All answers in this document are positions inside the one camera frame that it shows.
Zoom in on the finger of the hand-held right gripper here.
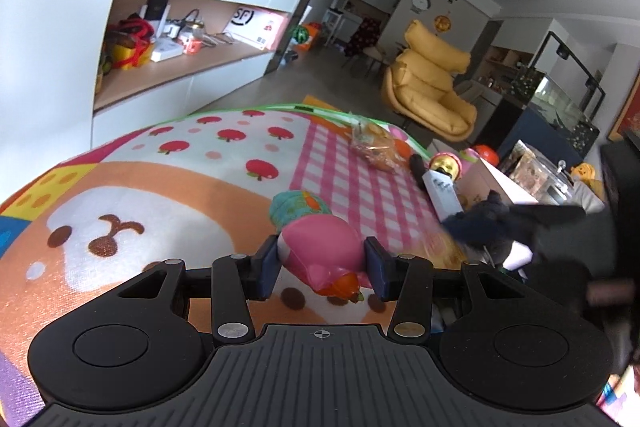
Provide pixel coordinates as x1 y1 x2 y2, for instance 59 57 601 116
504 203 588 239

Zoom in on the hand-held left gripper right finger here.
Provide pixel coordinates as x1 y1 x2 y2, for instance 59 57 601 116
364 237 526 346

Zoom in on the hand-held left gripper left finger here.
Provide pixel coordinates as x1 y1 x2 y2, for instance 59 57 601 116
116 234 282 344

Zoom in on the pink plush toy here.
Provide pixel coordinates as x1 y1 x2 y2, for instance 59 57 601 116
270 189 373 304

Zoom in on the white cardboard box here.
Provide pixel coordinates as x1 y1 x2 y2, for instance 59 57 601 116
467 158 538 210

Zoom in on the dark blue cloth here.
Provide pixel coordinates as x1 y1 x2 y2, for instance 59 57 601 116
444 191 516 253

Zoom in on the grey sofa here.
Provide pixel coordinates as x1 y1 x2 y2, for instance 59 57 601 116
574 183 609 216

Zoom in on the yellow bear plush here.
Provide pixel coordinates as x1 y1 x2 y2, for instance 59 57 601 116
572 161 607 198

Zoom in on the orange ball toy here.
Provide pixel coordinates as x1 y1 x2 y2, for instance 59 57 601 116
472 144 500 166

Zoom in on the dark blue cabinet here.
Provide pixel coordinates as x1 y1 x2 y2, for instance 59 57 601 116
500 99 601 168

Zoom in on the white printed small box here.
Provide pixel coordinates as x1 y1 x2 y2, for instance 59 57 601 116
421 169 464 226

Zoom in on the red and gold ball toy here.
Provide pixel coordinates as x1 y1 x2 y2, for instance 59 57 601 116
428 151 462 181

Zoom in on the glass aquarium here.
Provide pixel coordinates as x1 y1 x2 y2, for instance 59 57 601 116
510 31 608 152

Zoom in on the clear bag of bread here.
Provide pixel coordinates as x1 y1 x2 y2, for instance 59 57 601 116
348 114 412 173

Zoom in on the large red framed picture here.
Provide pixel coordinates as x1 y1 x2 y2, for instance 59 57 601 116
607 71 640 142

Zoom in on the colourful printed play mat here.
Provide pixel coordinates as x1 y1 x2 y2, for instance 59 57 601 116
0 104 451 408

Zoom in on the wooden shelf unit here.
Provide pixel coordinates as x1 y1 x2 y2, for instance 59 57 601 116
481 44 534 94

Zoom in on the yellow lounge chair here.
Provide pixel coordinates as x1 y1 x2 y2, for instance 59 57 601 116
381 19 477 142

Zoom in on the chair with red dotted cloth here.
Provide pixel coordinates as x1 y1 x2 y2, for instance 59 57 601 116
342 17 384 68

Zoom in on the white printed flat carton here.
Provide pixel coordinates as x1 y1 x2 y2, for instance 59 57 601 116
222 6 287 51

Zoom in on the glass jar with red label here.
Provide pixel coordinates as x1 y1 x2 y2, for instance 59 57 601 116
179 19 206 56

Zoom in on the white rack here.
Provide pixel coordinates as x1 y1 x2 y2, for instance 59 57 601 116
325 7 362 48

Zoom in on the red and yellow bag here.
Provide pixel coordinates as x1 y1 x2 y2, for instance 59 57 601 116
106 17 157 71

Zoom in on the black and white router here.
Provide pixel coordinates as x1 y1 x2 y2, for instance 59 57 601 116
144 0 172 36

